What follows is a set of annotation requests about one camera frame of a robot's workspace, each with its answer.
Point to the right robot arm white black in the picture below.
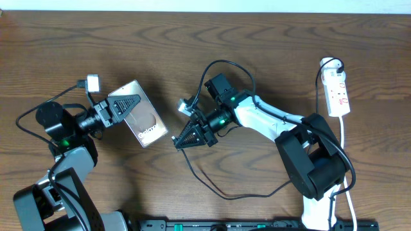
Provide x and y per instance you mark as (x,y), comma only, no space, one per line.
(314,160)

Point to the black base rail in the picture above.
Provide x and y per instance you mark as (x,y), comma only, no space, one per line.
(162,225)

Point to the white power strip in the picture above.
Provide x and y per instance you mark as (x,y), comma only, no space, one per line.
(333,79)

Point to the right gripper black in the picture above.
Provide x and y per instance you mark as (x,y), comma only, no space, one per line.
(199,139)

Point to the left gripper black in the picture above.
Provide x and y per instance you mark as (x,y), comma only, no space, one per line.
(104,111)

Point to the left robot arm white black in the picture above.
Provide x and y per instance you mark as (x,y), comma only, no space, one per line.
(59,201)

